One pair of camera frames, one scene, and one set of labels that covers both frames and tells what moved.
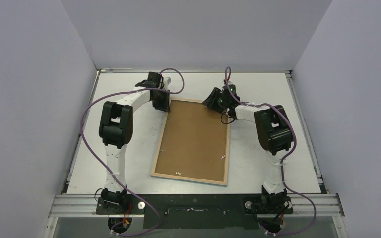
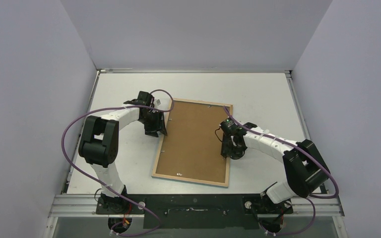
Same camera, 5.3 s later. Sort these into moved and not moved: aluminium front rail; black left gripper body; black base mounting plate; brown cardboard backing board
Moved: black left gripper body
Not moved: brown cardboard backing board; black base mounting plate; aluminium front rail
